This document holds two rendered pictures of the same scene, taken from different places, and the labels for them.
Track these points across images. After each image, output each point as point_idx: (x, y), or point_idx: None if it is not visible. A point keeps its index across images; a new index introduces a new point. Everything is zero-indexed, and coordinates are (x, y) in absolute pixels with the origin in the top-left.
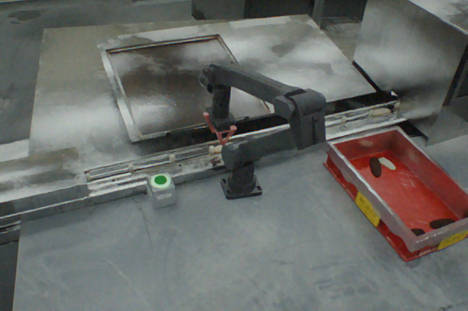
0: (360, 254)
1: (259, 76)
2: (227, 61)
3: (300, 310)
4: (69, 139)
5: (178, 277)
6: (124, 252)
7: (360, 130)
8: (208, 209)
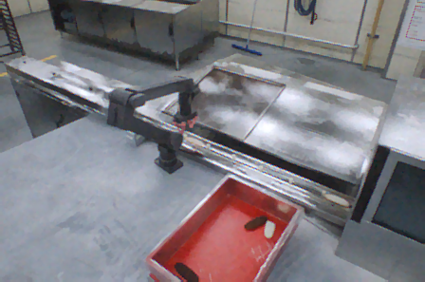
0: (143, 242)
1: (157, 83)
2: (187, 77)
3: (78, 225)
4: (157, 99)
5: (83, 169)
6: (90, 146)
7: (286, 194)
8: (139, 159)
